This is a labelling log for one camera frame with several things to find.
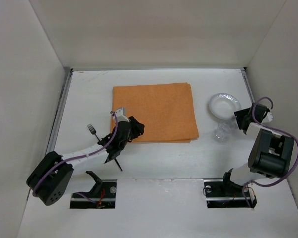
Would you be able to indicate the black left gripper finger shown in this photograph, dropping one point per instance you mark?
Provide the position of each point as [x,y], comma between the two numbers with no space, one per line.
[132,135]
[137,128]

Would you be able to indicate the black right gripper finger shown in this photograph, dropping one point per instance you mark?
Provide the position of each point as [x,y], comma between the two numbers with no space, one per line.
[242,124]
[241,113]

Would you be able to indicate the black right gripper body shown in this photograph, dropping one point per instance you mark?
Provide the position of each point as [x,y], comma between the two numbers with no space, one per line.
[242,117]

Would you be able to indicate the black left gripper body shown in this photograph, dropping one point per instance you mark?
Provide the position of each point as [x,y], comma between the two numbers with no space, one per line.
[133,127]

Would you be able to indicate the white paper bowl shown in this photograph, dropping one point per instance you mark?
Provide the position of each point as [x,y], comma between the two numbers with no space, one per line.
[224,105]

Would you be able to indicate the orange cloth placemat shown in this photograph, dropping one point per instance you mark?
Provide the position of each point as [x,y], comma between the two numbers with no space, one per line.
[166,111]

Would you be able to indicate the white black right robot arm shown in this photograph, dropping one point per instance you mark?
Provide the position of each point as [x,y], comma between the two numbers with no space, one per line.
[270,155]

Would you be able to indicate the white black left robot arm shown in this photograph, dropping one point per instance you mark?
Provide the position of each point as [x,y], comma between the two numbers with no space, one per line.
[51,177]

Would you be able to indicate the clear plastic cup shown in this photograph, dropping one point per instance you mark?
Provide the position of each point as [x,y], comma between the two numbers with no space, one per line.
[224,130]

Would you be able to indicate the black plastic fork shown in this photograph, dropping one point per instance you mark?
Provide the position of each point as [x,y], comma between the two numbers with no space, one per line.
[93,131]

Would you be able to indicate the black plastic knife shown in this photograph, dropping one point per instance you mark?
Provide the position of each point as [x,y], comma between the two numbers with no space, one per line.
[118,164]

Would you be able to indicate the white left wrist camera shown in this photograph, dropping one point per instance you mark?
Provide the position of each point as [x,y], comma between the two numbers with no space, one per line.
[120,114]

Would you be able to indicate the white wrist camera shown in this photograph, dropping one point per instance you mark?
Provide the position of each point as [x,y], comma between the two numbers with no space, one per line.
[268,118]
[120,114]

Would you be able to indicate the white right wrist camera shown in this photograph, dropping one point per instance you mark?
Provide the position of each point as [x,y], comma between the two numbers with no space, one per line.
[268,118]

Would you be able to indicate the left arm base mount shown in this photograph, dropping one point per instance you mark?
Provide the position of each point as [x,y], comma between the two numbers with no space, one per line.
[101,196]

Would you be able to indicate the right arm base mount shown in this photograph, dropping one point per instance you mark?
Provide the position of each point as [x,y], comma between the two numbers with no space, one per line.
[222,193]

